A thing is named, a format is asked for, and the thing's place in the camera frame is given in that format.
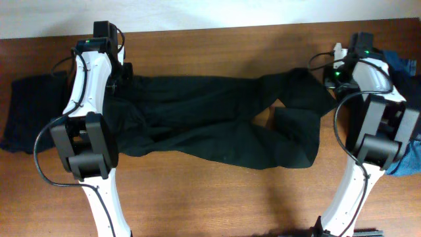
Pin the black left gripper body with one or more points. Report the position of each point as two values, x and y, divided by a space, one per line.
123 75

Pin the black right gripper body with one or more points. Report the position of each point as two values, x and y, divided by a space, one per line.
341 80

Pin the black trousers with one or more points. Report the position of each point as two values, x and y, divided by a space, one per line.
261 123

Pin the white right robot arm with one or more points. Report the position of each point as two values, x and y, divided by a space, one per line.
380 126

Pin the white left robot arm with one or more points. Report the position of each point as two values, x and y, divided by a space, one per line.
86 147

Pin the black garment right pile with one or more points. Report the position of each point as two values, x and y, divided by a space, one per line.
409 88

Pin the black folded garment left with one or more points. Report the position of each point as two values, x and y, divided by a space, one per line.
35 101

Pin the blue striped garment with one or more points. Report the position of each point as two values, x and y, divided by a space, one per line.
410 163

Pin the black base bracket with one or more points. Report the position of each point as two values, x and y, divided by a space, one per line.
315 233

